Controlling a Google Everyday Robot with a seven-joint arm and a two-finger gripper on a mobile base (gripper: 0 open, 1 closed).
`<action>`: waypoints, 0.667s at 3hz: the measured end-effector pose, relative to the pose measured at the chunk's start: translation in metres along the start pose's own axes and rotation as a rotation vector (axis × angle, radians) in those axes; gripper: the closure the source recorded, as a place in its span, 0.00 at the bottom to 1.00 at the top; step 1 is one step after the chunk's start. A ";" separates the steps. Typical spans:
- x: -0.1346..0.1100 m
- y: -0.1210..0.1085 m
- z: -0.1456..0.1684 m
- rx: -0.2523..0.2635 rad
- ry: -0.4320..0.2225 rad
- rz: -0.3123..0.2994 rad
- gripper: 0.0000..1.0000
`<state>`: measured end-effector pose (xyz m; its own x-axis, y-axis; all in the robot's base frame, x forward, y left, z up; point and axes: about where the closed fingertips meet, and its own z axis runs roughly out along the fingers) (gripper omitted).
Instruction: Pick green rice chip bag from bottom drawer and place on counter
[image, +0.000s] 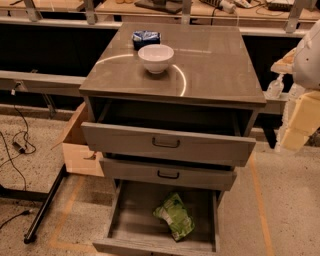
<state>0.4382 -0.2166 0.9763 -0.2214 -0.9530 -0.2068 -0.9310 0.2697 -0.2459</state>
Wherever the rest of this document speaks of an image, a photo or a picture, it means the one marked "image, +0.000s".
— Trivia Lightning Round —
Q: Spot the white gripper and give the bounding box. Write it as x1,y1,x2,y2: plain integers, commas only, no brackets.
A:
270,48,320,153

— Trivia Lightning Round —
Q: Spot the green rice chip bag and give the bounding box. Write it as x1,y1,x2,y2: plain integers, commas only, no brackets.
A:
153,192,195,242

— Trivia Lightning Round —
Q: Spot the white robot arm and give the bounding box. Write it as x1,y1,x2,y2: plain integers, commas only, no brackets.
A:
271,20,320,152

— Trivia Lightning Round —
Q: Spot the grey drawer cabinet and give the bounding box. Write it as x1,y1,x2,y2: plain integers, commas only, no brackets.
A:
78,21,267,208

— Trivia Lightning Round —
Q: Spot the grey middle drawer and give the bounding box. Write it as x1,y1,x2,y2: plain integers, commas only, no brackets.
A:
99,158,236,191

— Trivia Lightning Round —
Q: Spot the grey drawer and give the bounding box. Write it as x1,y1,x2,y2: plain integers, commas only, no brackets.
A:
99,158,236,191
93,181,219,256
81,122,256,166

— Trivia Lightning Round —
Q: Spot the blue snack bag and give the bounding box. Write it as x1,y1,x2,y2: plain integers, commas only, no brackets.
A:
132,30,161,51

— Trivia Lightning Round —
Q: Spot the grey bottom drawer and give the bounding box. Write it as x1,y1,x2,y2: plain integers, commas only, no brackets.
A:
93,181,219,256

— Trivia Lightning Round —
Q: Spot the grey top drawer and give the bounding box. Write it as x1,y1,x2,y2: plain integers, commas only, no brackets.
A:
81,122,256,166

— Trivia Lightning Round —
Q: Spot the clear sanitizer bottle left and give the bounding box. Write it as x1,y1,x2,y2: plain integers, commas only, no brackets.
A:
266,74,284,99

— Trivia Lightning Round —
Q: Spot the white ceramic bowl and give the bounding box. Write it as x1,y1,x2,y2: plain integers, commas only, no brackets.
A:
138,44,174,74

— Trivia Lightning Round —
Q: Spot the cardboard box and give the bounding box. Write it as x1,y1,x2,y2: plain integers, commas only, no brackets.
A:
54,102,103,177

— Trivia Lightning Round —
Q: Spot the black metal table leg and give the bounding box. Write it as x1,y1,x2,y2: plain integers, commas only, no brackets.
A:
0,165,67,244

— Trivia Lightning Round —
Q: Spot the black top drawer handle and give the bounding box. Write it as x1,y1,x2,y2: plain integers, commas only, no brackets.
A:
152,137,180,148

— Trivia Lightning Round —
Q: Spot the black drawer handle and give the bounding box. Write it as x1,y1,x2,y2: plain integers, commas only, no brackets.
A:
152,137,180,148
157,170,180,180

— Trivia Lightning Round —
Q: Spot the black middle drawer handle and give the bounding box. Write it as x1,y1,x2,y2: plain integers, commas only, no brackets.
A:
157,170,180,180

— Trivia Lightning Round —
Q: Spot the black power adapter with cable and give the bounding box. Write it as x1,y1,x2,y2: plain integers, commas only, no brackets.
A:
0,83,37,191

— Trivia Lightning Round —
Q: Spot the black floor cable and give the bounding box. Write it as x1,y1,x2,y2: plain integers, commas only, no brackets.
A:
0,208,34,230

